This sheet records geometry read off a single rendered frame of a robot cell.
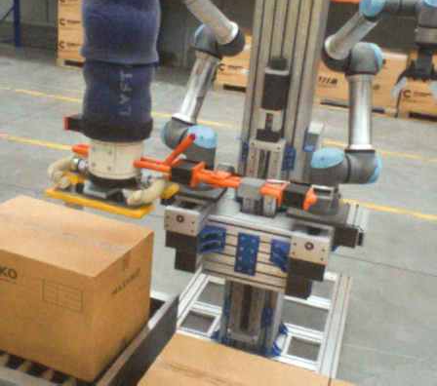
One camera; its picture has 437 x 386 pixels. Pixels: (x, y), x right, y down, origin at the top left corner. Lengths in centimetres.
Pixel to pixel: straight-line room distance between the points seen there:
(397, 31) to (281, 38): 779
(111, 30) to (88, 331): 95
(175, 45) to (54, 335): 895
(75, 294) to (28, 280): 18
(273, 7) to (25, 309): 140
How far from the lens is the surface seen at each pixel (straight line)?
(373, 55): 237
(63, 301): 204
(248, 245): 240
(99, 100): 183
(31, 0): 1204
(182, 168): 184
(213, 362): 227
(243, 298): 270
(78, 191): 195
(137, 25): 177
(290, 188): 176
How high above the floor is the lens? 191
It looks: 20 degrees down
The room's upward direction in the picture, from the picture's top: 6 degrees clockwise
